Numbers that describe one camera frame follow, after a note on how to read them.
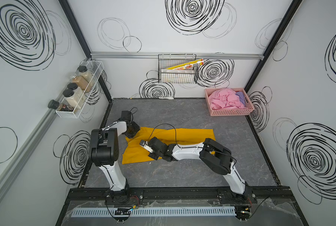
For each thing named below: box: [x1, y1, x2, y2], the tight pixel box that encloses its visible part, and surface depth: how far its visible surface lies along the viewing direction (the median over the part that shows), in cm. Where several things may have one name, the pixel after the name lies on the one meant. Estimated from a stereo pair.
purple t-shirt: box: [235, 91, 246, 108], surface depth 117 cm
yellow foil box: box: [165, 58, 205, 71], surface depth 91 cm
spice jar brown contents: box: [69, 74, 93, 93], surface depth 74 cm
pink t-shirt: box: [208, 87, 245, 110], surface depth 111 cm
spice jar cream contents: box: [64, 92, 84, 110], surface depth 67 cm
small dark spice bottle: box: [47, 99, 74, 112], surface depth 62 cm
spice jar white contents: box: [67, 82, 87, 102], surface depth 69 cm
